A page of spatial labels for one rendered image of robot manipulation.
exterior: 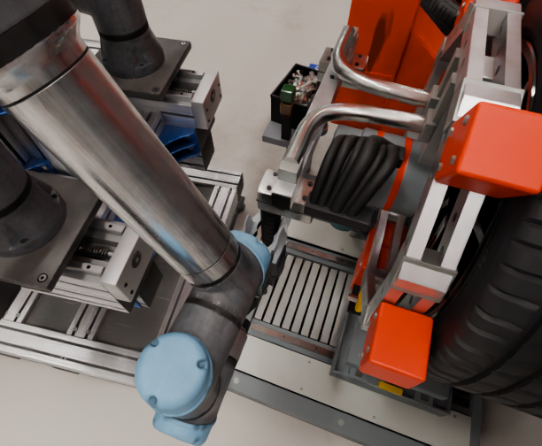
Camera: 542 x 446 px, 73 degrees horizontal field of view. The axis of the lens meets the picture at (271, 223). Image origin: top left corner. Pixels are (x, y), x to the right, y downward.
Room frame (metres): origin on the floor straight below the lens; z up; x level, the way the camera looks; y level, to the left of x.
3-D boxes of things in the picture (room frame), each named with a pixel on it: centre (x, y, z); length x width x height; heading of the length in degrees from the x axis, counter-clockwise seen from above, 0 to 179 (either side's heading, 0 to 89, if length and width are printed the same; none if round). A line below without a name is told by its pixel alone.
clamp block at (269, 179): (0.34, -0.03, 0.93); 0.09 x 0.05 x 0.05; 70
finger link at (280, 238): (0.31, -0.01, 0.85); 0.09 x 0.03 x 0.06; 152
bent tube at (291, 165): (0.38, -0.13, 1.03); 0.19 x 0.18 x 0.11; 70
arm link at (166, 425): (0.07, 0.10, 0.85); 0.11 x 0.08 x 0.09; 160
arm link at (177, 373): (0.09, 0.09, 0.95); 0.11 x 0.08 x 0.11; 157
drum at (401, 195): (0.45, -0.21, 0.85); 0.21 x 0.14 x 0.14; 70
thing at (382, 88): (0.56, -0.20, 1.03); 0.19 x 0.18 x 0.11; 70
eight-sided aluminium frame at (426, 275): (0.43, -0.28, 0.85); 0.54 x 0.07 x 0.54; 160
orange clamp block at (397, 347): (0.13, -0.18, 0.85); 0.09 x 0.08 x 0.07; 160
